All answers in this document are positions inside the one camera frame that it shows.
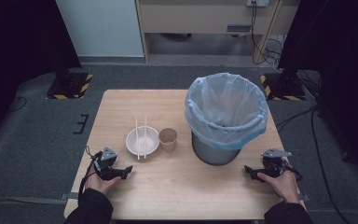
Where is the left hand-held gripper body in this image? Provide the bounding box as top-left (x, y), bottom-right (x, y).
top-left (92, 147), bottom-right (123, 182)

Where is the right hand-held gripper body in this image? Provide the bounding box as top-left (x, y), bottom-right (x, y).
top-left (260, 147), bottom-right (293, 179)

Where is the wooden chopstick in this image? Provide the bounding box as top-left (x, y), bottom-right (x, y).
top-left (134, 117), bottom-right (141, 161)

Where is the white disposable bowl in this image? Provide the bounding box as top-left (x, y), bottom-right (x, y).
top-left (125, 125), bottom-right (160, 157)

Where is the grey metal trash bin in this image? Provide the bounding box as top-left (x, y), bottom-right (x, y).
top-left (191, 130), bottom-right (242, 166)

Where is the brown paper cup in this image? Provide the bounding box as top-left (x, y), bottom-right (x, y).
top-left (158, 127), bottom-right (179, 153)

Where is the translucent blue bin bag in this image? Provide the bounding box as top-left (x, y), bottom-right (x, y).
top-left (184, 72), bottom-right (270, 151)

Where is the person's left hand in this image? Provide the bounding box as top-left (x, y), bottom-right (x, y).
top-left (84, 174), bottom-right (122, 196)

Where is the person's right hand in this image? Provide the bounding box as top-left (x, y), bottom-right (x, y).
top-left (256, 169), bottom-right (301, 205)

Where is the grey tape strip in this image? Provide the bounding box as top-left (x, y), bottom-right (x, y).
top-left (60, 191), bottom-right (80, 202)

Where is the black yellow-striped stand base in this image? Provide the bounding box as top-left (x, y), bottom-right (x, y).
top-left (45, 71), bottom-right (94, 101)
top-left (259, 72), bottom-right (307, 102)

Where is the black curtain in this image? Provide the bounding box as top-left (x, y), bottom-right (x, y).
top-left (0, 0), bottom-right (83, 148)
top-left (277, 0), bottom-right (358, 188)

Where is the white partition panel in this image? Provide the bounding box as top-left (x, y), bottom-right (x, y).
top-left (54, 0), bottom-right (145, 58)

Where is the grey desk label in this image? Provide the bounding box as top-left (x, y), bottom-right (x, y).
top-left (226, 24), bottom-right (253, 34)

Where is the light wooden desk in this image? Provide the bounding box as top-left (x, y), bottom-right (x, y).
top-left (135, 0), bottom-right (301, 63)

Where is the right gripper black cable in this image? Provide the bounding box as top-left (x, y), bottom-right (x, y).
top-left (283, 161), bottom-right (304, 183)

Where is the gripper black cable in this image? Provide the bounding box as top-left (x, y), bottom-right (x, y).
top-left (283, 161), bottom-right (304, 183)
top-left (77, 145), bottom-right (103, 201)

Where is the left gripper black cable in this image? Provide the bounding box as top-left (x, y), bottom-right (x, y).
top-left (77, 145), bottom-right (103, 201)

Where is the long black floor cable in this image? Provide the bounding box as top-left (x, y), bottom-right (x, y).
top-left (275, 105), bottom-right (352, 224)

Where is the thin black floor cable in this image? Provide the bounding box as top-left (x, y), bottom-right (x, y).
top-left (7, 95), bottom-right (29, 114)

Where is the black hanging socket cable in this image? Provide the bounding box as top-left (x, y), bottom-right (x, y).
top-left (249, 1), bottom-right (282, 66)

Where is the grey wall socket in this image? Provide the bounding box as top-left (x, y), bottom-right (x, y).
top-left (245, 0), bottom-right (271, 8)

